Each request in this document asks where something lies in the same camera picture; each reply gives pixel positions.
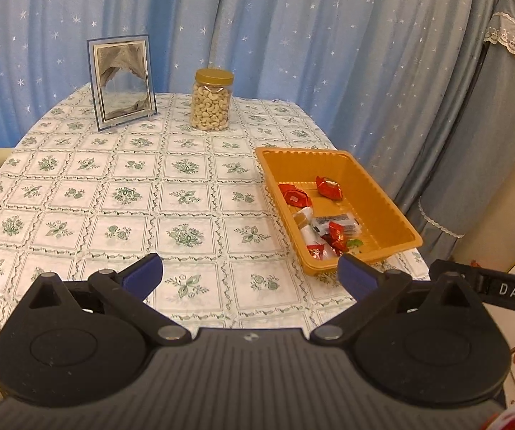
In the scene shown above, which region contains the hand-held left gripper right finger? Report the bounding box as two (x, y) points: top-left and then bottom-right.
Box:
(310, 253), (487, 345)

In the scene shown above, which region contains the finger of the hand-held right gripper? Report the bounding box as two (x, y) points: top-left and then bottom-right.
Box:
(429, 259), (487, 281)

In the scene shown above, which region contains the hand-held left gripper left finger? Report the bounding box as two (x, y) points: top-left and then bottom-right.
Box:
(18, 253), (193, 347)

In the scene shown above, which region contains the red brown candy wrapper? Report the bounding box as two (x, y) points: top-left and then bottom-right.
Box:
(327, 221), (349, 256)

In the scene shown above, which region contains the clear packet of dark snack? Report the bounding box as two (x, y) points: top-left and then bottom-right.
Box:
(313, 212), (361, 236)

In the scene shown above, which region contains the white snack packet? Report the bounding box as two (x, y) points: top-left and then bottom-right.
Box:
(294, 207), (330, 261)

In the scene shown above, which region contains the orange plastic tray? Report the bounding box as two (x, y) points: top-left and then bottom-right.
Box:
(256, 146), (424, 277)

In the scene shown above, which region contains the red triangular candy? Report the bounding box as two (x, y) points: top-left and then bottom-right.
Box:
(316, 176), (343, 200)

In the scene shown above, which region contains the red rectangular snack packet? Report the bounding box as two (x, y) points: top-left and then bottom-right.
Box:
(284, 189), (313, 207)

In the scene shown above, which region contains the floral tablecloth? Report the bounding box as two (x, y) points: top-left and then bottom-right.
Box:
(0, 83), (431, 395)

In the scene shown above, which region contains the grey lace-trimmed cover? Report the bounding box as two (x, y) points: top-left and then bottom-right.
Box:
(419, 0), (515, 238)

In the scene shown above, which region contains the cashew jar with gold lid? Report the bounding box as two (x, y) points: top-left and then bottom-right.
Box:
(190, 68), (234, 132)

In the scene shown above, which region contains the blue star-print curtain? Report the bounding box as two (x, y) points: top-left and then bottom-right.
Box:
(0, 0), (505, 216)

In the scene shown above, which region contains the sand art picture frame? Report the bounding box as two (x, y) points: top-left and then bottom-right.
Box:
(87, 34), (158, 132)

